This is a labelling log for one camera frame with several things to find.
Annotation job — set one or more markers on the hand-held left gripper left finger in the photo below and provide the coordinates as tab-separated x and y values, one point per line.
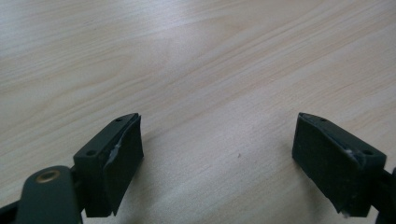
107	161

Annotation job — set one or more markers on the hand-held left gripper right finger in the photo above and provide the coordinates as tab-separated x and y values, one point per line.
333	168

